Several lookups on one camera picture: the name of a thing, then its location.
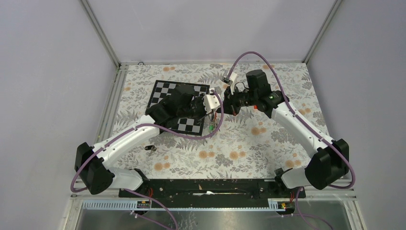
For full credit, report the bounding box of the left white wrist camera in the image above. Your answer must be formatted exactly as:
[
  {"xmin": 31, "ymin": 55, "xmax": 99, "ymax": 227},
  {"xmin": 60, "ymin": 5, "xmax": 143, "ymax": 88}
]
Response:
[{"xmin": 203, "ymin": 94, "xmax": 221, "ymax": 115}]

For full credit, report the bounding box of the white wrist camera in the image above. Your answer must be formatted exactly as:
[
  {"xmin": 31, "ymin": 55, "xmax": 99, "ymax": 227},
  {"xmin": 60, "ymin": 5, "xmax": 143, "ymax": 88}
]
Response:
[
  {"xmin": 221, "ymin": 71, "xmax": 237, "ymax": 85},
  {"xmin": 203, "ymin": 94, "xmax": 221, "ymax": 115}
]

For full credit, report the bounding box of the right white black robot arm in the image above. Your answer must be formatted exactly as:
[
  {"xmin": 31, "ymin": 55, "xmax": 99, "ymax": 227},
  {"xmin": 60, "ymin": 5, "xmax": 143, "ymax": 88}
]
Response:
[{"xmin": 221, "ymin": 69, "xmax": 350, "ymax": 197}]

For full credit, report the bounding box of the floral patterned table mat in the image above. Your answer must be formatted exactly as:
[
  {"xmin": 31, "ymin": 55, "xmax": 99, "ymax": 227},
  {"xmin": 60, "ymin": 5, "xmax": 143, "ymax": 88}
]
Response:
[{"xmin": 113, "ymin": 63, "xmax": 327, "ymax": 179}]

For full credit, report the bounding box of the key with black tag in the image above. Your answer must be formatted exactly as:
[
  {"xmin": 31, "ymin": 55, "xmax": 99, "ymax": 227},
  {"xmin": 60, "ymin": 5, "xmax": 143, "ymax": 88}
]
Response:
[{"xmin": 145, "ymin": 145, "xmax": 157, "ymax": 152}]

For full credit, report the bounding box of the black white chessboard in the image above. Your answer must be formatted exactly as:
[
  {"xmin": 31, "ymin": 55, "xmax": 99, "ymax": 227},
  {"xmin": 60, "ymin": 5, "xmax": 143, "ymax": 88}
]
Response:
[{"xmin": 146, "ymin": 80, "xmax": 209, "ymax": 136}]

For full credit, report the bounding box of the keyring with coloured key tags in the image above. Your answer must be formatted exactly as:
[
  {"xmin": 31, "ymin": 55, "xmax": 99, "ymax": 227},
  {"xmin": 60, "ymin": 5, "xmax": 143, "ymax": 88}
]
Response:
[{"xmin": 209, "ymin": 120, "xmax": 218, "ymax": 132}]

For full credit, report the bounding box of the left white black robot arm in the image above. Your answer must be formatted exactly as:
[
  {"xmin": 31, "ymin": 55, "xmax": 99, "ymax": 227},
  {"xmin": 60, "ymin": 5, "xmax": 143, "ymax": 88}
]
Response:
[{"xmin": 70, "ymin": 84, "xmax": 224, "ymax": 197}]

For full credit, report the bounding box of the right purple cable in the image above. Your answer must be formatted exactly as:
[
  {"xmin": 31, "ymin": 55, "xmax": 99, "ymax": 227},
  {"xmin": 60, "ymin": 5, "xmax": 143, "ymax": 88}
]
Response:
[{"xmin": 227, "ymin": 51, "xmax": 357, "ymax": 230}]

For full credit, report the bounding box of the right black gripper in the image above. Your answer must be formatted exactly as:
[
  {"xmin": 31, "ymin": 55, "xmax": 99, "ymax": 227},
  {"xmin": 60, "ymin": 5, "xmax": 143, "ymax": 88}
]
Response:
[{"xmin": 217, "ymin": 84, "xmax": 258, "ymax": 116}]

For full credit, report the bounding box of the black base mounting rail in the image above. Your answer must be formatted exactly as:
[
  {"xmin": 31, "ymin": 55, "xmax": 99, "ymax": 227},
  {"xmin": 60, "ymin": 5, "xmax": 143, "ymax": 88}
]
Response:
[{"xmin": 135, "ymin": 179, "xmax": 297, "ymax": 208}]

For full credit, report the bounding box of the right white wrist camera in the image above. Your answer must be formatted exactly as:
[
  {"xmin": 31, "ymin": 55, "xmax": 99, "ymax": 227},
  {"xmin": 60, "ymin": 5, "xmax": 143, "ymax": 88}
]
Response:
[{"xmin": 221, "ymin": 71, "xmax": 237, "ymax": 85}]

